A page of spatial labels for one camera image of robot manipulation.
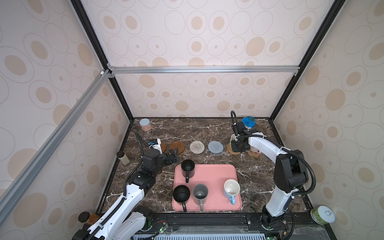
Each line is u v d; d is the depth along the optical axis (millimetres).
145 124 1093
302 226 734
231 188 802
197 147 1027
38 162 495
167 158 689
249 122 1048
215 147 1027
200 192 820
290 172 486
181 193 814
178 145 1035
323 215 715
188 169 893
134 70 921
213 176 900
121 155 879
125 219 478
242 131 695
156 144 682
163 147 1015
